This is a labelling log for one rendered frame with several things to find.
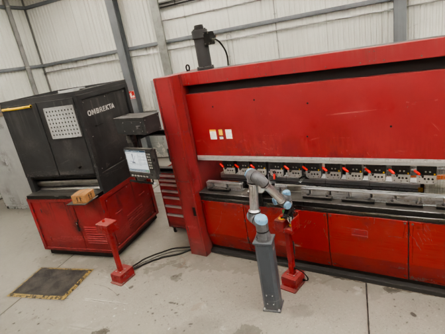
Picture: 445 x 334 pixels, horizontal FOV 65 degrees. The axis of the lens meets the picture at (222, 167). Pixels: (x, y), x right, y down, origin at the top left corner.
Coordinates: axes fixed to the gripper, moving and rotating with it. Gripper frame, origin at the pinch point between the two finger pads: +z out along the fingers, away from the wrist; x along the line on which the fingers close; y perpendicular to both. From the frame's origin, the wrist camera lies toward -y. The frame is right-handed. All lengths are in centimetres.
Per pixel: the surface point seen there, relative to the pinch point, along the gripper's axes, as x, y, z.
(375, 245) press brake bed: -70, 34, 31
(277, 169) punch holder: 28, 35, -40
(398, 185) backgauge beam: -80, 77, -13
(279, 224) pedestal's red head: 9.3, -6.3, 0.5
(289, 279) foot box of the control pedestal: 4, -13, 62
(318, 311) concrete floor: -36, -30, 73
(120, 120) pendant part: 176, -37, -119
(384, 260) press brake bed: -78, 33, 47
